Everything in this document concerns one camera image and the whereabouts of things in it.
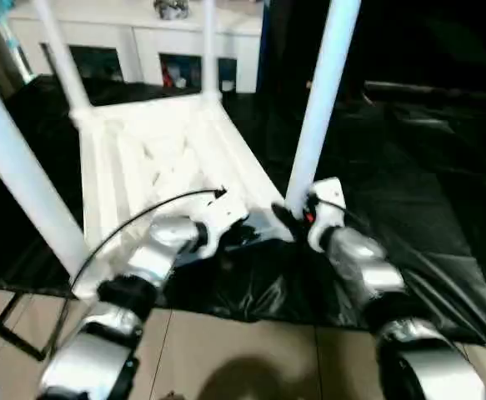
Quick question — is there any black glossy mat cloth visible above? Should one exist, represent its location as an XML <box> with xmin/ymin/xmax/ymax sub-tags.
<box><xmin>0</xmin><ymin>74</ymin><xmax>486</xmax><ymax>347</ymax></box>

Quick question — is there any black folding table frame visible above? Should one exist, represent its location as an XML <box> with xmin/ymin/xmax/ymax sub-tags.
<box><xmin>0</xmin><ymin>287</ymin><xmax>48</xmax><ymax>395</ymax></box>

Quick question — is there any white plastic table leg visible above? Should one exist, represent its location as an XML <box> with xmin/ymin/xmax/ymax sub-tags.
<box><xmin>0</xmin><ymin>57</ymin><xmax>96</xmax><ymax>284</ymax></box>
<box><xmin>283</xmin><ymin>0</ymin><xmax>363</xmax><ymax>216</ymax></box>
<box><xmin>33</xmin><ymin>0</ymin><xmax>92</xmax><ymax>116</ymax></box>
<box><xmin>200</xmin><ymin>0</ymin><xmax>223</xmax><ymax>101</ymax></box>

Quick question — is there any white glass door cabinet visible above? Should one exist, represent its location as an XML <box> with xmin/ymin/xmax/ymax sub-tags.
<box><xmin>7</xmin><ymin>0</ymin><xmax>264</xmax><ymax>93</ymax></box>

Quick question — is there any black monitor bar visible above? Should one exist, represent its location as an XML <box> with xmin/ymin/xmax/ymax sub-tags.
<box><xmin>365</xmin><ymin>80</ymin><xmax>486</xmax><ymax>101</ymax></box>

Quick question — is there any white plastic table top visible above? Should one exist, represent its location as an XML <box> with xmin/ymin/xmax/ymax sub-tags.
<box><xmin>69</xmin><ymin>93</ymin><xmax>298</xmax><ymax>301</ymax></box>

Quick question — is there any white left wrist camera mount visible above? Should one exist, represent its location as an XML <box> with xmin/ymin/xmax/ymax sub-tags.
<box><xmin>198</xmin><ymin>189</ymin><xmax>250</xmax><ymax>258</ymax></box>

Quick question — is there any dark patterned bundle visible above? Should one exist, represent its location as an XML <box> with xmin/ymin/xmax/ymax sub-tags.
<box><xmin>153</xmin><ymin>0</ymin><xmax>192</xmax><ymax>20</ymax></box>

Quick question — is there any blue white patterned panel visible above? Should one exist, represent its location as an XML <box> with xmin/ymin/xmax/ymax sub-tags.
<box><xmin>0</xmin><ymin>7</ymin><xmax>35</xmax><ymax>83</ymax></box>

